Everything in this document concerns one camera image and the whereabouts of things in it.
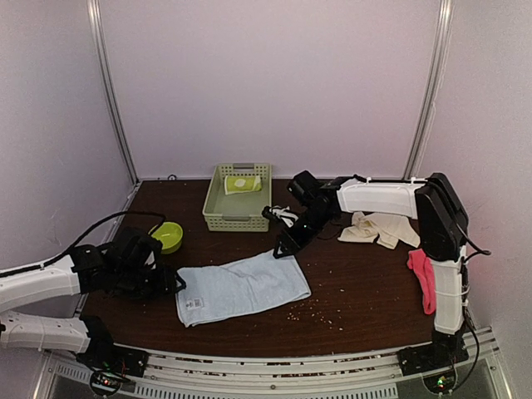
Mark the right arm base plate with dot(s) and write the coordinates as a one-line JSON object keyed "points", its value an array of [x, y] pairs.
{"points": [[428, 358]]}

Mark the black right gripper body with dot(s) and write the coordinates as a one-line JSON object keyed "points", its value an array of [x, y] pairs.
{"points": [[316, 222]]}

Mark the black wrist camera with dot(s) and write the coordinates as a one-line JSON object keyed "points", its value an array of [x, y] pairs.
{"points": [[305, 188], [134, 249]]}

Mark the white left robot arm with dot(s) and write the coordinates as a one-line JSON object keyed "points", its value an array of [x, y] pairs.
{"points": [[29, 284]]}

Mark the pale green plastic basket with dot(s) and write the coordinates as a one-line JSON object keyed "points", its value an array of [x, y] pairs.
{"points": [[242, 211]]}

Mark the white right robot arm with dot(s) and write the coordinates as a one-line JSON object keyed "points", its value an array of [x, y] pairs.
{"points": [[432, 202]]}

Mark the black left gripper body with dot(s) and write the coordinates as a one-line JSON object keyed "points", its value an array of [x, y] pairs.
{"points": [[145, 286]]}

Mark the aluminium frame post left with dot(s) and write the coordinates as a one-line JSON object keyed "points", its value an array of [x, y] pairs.
{"points": [[97, 31]]}

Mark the lime green bowl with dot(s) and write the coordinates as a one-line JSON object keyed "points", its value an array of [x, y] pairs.
{"points": [[170, 234]]}

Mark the aluminium frame post right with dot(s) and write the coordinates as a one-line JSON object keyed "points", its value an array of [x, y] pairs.
{"points": [[433, 84]]}

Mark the cream white towel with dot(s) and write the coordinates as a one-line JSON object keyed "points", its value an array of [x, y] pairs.
{"points": [[386, 230]]}

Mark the aluminium frame post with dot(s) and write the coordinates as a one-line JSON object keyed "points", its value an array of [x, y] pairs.
{"points": [[433, 84], [97, 31]]}

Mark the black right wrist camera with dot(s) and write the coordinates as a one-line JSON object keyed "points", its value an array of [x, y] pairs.
{"points": [[305, 188]]}

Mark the light blue towel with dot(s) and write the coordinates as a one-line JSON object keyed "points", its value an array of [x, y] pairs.
{"points": [[241, 288]]}

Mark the pink towel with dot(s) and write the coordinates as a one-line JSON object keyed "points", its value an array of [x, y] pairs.
{"points": [[421, 266]]}

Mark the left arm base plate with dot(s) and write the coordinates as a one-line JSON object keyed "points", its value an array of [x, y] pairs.
{"points": [[122, 361]]}

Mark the green patterned towel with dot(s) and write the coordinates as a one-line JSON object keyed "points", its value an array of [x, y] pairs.
{"points": [[241, 184]]}

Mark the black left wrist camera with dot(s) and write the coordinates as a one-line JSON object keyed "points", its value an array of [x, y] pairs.
{"points": [[134, 249]]}

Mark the aluminium front rail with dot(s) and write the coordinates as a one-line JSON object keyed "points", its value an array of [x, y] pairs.
{"points": [[374, 374]]}

